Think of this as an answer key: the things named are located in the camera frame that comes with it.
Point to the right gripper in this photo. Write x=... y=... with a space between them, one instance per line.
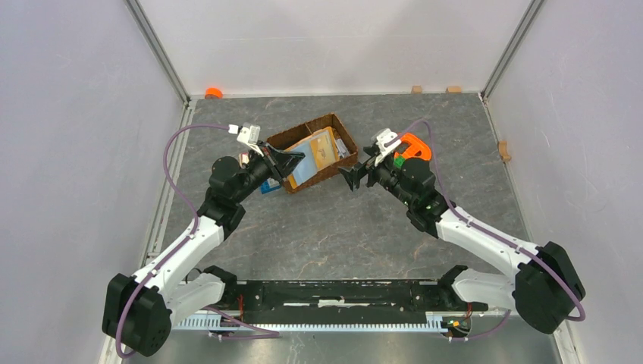
x=371 y=170

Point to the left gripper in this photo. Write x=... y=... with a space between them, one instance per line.
x=282 y=163

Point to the yellow leather card holder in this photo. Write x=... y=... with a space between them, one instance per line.
x=320 y=151

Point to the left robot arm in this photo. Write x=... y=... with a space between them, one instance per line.
x=141 y=309

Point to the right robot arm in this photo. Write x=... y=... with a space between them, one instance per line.
x=540 y=283

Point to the silver cards pile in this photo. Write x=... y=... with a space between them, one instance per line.
x=342 y=150

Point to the brown woven basket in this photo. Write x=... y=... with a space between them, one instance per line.
x=289 y=137

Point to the blue toy brick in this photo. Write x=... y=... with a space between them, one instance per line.
x=269 y=186

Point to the green toy brick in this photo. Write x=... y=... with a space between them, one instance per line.
x=398 y=161

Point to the orange tape roll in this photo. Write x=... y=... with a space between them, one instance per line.
x=213 y=93

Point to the wooden block right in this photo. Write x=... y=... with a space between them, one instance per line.
x=454 y=89

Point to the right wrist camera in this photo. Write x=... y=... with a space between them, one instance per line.
x=386 y=141

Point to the orange plastic ring toy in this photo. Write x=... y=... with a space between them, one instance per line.
x=413 y=147

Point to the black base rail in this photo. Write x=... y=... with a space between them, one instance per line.
x=341 y=302

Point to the wooden clip on wall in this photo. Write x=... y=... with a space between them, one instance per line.
x=502 y=147

